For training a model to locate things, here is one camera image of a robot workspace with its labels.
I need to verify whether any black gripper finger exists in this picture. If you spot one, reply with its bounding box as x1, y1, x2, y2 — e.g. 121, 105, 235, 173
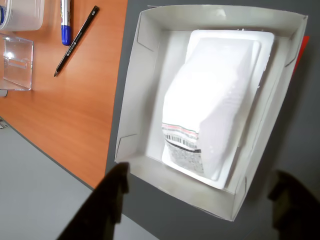
56, 162, 131, 240
266, 169, 320, 240

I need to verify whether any white packaged sandwich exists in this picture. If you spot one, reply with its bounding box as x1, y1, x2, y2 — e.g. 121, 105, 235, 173
161, 29, 276, 190

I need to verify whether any gray paper box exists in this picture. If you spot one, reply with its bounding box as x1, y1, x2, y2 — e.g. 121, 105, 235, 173
114, 5, 309, 222

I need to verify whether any red paper sheet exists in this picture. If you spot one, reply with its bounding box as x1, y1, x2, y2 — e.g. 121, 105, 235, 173
291, 35, 311, 76

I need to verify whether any clear acrylic stand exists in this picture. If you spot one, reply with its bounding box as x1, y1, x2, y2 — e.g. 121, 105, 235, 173
1, 36, 35, 91

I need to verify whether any black pencil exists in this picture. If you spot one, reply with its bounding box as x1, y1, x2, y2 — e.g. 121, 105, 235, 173
53, 5, 100, 78

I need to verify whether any blue marker pen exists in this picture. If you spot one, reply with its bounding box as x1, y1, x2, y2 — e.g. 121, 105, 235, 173
60, 0, 72, 47

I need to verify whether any white plastic container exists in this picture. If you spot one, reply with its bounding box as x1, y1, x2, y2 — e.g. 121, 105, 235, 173
0, 0, 46, 32

